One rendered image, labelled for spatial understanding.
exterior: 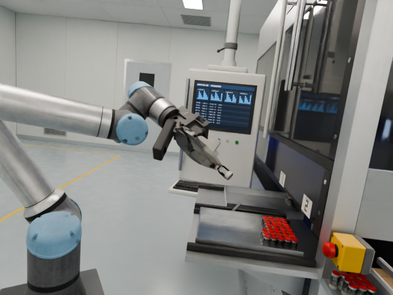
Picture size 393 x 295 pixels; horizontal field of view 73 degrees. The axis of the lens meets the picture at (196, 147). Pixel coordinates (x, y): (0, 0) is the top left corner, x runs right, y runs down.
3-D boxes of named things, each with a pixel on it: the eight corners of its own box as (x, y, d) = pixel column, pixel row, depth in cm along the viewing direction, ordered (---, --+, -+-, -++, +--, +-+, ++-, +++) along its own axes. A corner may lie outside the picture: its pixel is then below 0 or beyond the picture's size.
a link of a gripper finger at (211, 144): (233, 146, 65) (206, 127, 70) (216, 159, 63) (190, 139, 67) (232, 154, 68) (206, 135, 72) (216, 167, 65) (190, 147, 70)
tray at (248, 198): (287, 199, 142) (288, 192, 141) (303, 220, 116) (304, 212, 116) (223, 191, 143) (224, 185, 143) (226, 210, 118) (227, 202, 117)
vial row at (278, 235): (271, 227, 105) (273, 216, 104) (282, 252, 87) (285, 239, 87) (266, 226, 105) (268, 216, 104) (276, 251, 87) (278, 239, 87)
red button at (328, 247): (333, 253, 72) (336, 240, 71) (340, 262, 68) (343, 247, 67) (319, 251, 72) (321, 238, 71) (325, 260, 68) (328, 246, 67)
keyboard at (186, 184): (238, 191, 169) (239, 188, 169) (238, 199, 156) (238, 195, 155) (178, 182, 176) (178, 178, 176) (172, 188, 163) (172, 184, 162)
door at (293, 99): (272, 130, 166) (287, 31, 156) (294, 141, 120) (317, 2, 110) (271, 130, 166) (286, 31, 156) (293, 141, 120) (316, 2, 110)
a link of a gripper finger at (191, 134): (207, 141, 65) (183, 123, 69) (202, 144, 64) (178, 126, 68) (206, 153, 68) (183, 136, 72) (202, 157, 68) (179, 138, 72)
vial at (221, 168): (226, 181, 65) (214, 170, 67) (232, 177, 66) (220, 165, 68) (228, 177, 64) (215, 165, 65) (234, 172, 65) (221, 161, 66)
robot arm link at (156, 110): (147, 105, 73) (150, 125, 79) (158, 115, 71) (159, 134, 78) (168, 93, 76) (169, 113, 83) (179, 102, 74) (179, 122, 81)
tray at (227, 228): (281, 225, 109) (283, 217, 108) (302, 262, 83) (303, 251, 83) (199, 214, 111) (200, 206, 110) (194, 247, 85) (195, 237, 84)
